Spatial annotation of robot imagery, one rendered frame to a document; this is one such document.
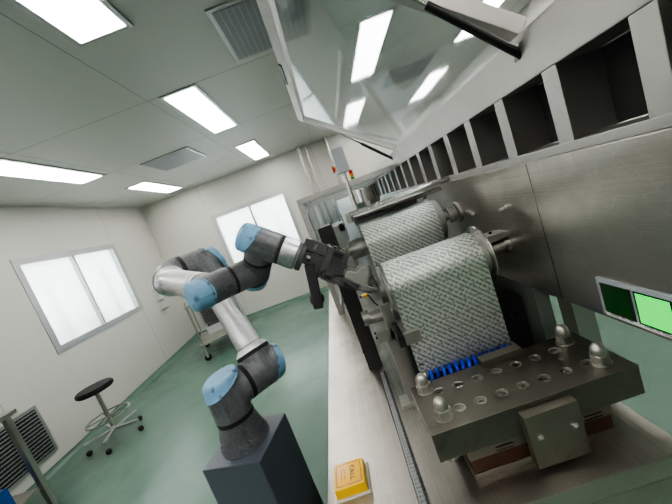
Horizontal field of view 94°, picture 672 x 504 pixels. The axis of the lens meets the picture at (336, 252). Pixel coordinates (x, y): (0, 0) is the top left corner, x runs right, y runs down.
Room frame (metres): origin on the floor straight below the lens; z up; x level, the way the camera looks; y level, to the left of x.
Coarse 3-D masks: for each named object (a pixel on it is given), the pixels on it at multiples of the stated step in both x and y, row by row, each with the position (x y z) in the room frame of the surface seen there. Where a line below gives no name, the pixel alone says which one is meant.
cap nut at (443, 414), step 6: (438, 396) 0.57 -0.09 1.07; (438, 402) 0.56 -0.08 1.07; (444, 402) 0.56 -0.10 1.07; (438, 408) 0.55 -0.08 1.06; (444, 408) 0.55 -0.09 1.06; (450, 408) 0.56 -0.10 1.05; (438, 414) 0.55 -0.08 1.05; (444, 414) 0.55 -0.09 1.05; (450, 414) 0.55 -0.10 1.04; (438, 420) 0.56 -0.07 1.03; (444, 420) 0.55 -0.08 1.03; (450, 420) 0.55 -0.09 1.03
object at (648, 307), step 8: (640, 296) 0.44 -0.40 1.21; (640, 304) 0.44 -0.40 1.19; (648, 304) 0.43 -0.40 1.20; (656, 304) 0.41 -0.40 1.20; (664, 304) 0.40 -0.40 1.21; (640, 312) 0.44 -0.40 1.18; (648, 312) 0.43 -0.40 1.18; (656, 312) 0.42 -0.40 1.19; (664, 312) 0.41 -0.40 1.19; (648, 320) 0.43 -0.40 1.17; (656, 320) 0.42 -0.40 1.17; (664, 320) 0.41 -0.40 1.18; (664, 328) 0.41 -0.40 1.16
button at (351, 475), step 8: (344, 464) 0.66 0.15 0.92; (352, 464) 0.66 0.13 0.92; (360, 464) 0.65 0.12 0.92; (336, 472) 0.65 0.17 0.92; (344, 472) 0.64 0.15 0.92; (352, 472) 0.63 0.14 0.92; (360, 472) 0.63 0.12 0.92; (336, 480) 0.63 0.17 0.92; (344, 480) 0.62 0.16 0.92; (352, 480) 0.61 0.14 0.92; (360, 480) 0.61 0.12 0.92; (336, 488) 0.61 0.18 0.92; (344, 488) 0.60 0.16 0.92; (352, 488) 0.60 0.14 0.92; (360, 488) 0.60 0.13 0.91; (336, 496) 0.60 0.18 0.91; (344, 496) 0.60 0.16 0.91
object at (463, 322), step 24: (480, 288) 0.72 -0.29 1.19; (408, 312) 0.73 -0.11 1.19; (432, 312) 0.72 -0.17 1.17; (456, 312) 0.72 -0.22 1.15; (480, 312) 0.72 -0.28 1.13; (432, 336) 0.73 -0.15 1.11; (456, 336) 0.72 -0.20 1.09; (480, 336) 0.72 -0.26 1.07; (504, 336) 0.72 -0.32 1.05; (432, 360) 0.73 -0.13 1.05; (456, 360) 0.72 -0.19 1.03
